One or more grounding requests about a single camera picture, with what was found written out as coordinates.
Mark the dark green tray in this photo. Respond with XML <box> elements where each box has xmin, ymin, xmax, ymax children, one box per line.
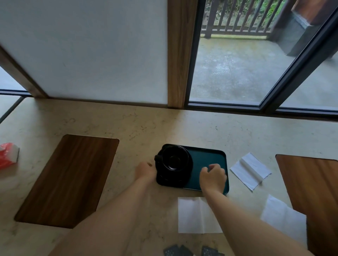
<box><xmin>156</xmin><ymin>143</ymin><xmax>230</xmax><ymax>196</ymax></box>

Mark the dark outdoor pillar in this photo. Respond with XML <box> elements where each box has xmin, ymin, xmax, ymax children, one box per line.
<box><xmin>269</xmin><ymin>0</ymin><xmax>338</xmax><ymax>57</ymax></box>

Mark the person's left forearm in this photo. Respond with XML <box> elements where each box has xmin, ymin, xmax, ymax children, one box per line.
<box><xmin>49</xmin><ymin>179</ymin><xmax>159</xmax><ymax>256</ymax></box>

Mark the black cup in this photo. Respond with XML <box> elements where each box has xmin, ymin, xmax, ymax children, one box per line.
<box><xmin>154</xmin><ymin>145</ymin><xmax>190</xmax><ymax>172</ymax></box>

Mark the wooden wall trim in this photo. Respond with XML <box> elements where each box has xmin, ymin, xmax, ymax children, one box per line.
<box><xmin>167</xmin><ymin>0</ymin><xmax>199</xmax><ymax>109</ymax></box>
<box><xmin>0</xmin><ymin>46</ymin><xmax>48</xmax><ymax>99</ymax></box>

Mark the person's left hand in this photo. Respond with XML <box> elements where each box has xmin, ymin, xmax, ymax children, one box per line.
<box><xmin>135</xmin><ymin>161</ymin><xmax>158</xmax><ymax>185</ymax></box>

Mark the red tissue pack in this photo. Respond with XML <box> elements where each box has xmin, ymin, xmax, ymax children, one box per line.
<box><xmin>0</xmin><ymin>142</ymin><xmax>20</xmax><ymax>170</ymax></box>

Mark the wooden balcony railing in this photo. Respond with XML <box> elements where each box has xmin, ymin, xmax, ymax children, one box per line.
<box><xmin>202</xmin><ymin>0</ymin><xmax>287</xmax><ymax>39</ymax></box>

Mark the white napkin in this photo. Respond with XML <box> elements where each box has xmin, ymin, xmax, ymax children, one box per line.
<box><xmin>261</xmin><ymin>195</ymin><xmax>308</xmax><ymax>247</ymax></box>
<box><xmin>230</xmin><ymin>152</ymin><xmax>273</xmax><ymax>192</ymax></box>
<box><xmin>177</xmin><ymin>197</ymin><xmax>224</xmax><ymax>235</ymax></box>

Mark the person's right forearm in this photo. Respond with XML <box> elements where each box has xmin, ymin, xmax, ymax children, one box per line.
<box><xmin>203</xmin><ymin>188</ymin><xmax>315</xmax><ymax>256</ymax></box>

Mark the brown wooden placemat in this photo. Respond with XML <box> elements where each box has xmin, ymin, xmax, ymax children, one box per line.
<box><xmin>275</xmin><ymin>154</ymin><xmax>338</xmax><ymax>256</ymax></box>
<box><xmin>14</xmin><ymin>134</ymin><xmax>120</xmax><ymax>229</ymax></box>

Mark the dark window frame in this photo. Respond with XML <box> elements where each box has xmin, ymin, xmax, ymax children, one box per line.
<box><xmin>0</xmin><ymin>89</ymin><xmax>32</xmax><ymax>97</ymax></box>
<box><xmin>184</xmin><ymin>0</ymin><xmax>338</xmax><ymax>116</ymax></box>

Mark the black saucer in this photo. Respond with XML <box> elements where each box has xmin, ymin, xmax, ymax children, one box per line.
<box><xmin>156</xmin><ymin>147</ymin><xmax>194</xmax><ymax>188</ymax></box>

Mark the person's right hand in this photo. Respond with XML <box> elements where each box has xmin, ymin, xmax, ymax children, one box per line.
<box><xmin>199</xmin><ymin>163</ymin><xmax>228</xmax><ymax>194</ymax></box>

